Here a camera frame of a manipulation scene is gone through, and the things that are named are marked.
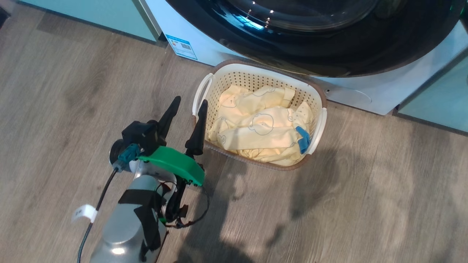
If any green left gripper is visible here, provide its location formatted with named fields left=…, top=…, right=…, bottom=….
left=139, top=96, right=208, bottom=220

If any yellow bear print garment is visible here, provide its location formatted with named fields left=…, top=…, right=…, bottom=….
left=207, top=84, right=315, bottom=167

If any black round washing machine door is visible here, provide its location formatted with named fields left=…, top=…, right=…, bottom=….
left=165, top=0, right=465, bottom=77

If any cream perforated laundry basket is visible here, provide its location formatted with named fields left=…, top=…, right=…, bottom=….
left=191, top=60, right=328, bottom=171

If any white washing machine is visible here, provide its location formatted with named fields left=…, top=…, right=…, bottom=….
left=144, top=0, right=468, bottom=116

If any blue white energy label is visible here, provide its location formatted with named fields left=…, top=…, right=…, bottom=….
left=165, top=34, right=198, bottom=60

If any round white filter cover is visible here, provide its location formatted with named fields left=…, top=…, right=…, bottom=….
left=325, top=88, right=372, bottom=105

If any teal cabinet with dark plinth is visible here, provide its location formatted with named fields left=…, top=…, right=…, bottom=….
left=397, top=47, right=468, bottom=135

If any teal cable connector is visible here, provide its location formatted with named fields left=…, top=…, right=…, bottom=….
left=116, top=144, right=141, bottom=165

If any thin black looped cable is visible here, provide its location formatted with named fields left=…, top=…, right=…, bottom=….
left=156, top=181, right=211, bottom=229

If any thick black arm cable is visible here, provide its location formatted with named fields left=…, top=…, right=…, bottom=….
left=77, top=168, right=118, bottom=263

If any white cable tag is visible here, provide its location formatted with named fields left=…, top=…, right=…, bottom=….
left=72, top=205, right=98, bottom=223

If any teal cabinet with grey frame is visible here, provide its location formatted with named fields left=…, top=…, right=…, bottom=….
left=16, top=0, right=162, bottom=43

